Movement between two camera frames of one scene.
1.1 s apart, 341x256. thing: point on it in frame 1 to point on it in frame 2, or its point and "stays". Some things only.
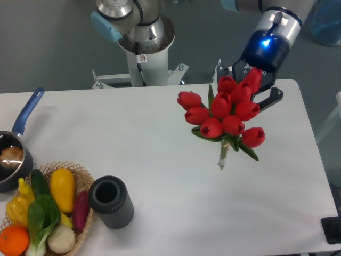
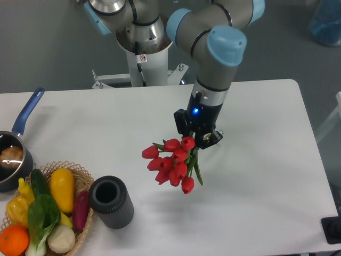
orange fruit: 14,240 stays
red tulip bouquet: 224,120 to 174,162
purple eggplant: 80,211 stays
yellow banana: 65,221 stays
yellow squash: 63,189 stays
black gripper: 266,50 to 200,120
